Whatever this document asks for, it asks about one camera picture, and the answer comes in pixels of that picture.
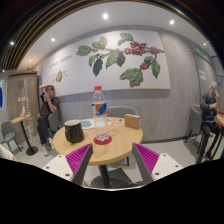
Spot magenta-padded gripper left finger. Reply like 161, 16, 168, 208
42, 143, 94, 186

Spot small round pedestal table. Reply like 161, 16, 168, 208
11, 113, 39, 156

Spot clear red-capped drink bottle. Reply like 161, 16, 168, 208
91, 85, 109, 141

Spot small cardboard box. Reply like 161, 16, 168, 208
123, 113, 142, 130

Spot black mug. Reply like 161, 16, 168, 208
63, 119, 85, 144

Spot blue wall poster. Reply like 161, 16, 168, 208
0, 79, 5, 111

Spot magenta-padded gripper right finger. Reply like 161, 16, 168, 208
131, 142, 184, 186

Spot flat round red coaster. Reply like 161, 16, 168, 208
93, 134, 113, 146

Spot coffee branch wall mural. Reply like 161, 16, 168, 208
41, 29, 171, 98

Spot grey upholstered chair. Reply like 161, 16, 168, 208
47, 109, 64, 138
106, 105, 139, 119
0, 119, 23, 154
184, 103, 204, 154

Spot white paper wall notice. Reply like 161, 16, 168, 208
198, 69, 207, 82

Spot recessed ceiling lights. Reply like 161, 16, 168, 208
9, 12, 176, 64

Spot person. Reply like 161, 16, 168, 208
0, 143, 21, 163
195, 80, 223, 164
36, 83, 61, 157

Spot round wooden table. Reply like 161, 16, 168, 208
215, 113, 224, 128

